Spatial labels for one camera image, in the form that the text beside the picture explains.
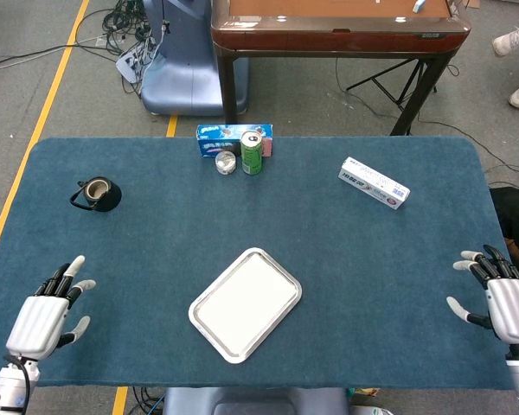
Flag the black teapot with handle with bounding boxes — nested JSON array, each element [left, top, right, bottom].
[[69, 176, 123, 214]]

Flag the brown mahjong table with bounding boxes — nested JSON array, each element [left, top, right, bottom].
[[210, 0, 472, 137]]

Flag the blue Oreo cookie box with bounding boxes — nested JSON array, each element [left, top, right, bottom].
[[195, 124, 274, 159]]

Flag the black cable bundle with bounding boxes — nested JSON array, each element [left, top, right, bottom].
[[99, 0, 165, 96]]

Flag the small round clear container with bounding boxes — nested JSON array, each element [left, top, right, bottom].
[[215, 150, 239, 176]]

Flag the long black floor cable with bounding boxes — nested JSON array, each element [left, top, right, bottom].
[[335, 58, 519, 176]]

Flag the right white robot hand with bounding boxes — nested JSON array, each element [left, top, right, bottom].
[[445, 245, 519, 347]]

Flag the white toothpaste box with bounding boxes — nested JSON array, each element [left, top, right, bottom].
[[337, 156, 411, 211]]

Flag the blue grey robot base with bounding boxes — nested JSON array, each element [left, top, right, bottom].
[[140, 0, 250, 117]]

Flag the black bag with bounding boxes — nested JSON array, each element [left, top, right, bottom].
[[489, 186, 519, 282]]

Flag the grey blue robot torso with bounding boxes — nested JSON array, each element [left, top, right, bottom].
[[162, 387, 351, 415]]

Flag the silver metal tray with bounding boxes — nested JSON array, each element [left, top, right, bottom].
[[188, 246, 303, 365]]

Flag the blue felt table cover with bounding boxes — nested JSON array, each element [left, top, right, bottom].
[[0, 136, 519, 390]]

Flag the black tripod stand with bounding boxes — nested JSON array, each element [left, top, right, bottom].
[[345, 59, 439, 112]]

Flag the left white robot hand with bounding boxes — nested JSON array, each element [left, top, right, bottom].
[[4, 254, 97, 361]]

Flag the white power strip with plugs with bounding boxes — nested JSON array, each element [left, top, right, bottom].
[[115, 42, 157, 83]]

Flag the green drink can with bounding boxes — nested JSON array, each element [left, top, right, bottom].
[[240, 130, 265, 176]]

